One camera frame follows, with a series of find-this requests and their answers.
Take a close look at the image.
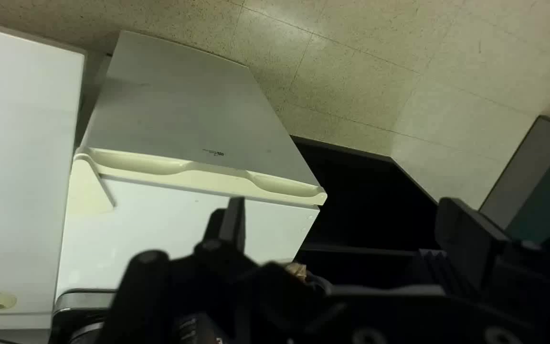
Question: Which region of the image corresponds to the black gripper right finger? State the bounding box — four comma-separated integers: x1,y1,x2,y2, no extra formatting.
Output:
434,196,511,292

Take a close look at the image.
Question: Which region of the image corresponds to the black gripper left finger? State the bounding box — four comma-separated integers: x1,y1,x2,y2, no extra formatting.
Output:
200,194,247,255

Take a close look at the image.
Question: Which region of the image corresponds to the black shelf unit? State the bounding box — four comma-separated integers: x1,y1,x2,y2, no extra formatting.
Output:
289,133,442,290

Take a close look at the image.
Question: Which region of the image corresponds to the white mini fridge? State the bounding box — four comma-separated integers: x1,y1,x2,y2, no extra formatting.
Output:
53,28,328,313

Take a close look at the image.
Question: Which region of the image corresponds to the beige fridge hinge cover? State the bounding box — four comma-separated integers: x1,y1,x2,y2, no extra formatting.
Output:
66,154,117,217

